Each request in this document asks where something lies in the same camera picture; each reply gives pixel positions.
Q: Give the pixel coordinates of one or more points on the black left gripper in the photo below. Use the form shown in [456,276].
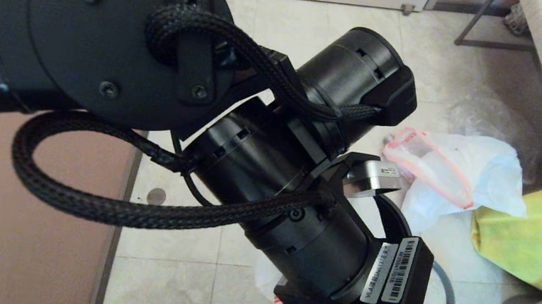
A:
[413,283]

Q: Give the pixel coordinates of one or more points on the used trash bag red print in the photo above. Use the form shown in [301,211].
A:
[485,170]

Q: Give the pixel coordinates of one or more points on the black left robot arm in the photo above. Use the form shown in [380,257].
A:
[77,34]

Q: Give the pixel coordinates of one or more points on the black round trash bin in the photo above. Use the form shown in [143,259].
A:
[397,215]

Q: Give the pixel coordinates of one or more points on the yellow fabric bag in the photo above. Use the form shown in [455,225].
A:
[534,242]

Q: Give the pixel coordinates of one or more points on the clear plastic bag dark contents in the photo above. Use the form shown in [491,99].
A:
[488,118]

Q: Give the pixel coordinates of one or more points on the round metal floor socket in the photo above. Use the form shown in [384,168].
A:
[156,196]

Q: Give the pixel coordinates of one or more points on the small metal door stop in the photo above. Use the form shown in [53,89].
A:
[408,9]

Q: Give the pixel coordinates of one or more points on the grey patterned slipper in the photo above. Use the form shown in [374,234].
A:
[517,20]

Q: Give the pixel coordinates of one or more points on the grey metal frame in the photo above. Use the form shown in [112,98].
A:
[489,44]

